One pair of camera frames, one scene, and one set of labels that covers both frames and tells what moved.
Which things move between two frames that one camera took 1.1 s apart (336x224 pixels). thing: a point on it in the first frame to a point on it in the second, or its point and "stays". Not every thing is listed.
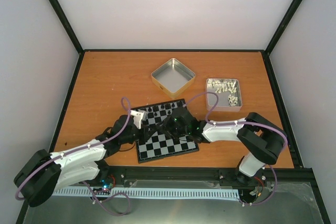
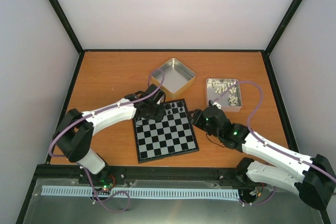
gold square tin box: [173, 77] stays
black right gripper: [167, 125] to [197, 119]
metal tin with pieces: [229, 91] stays
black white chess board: [152, 147] stays
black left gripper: [146, 135] to [159, 116]
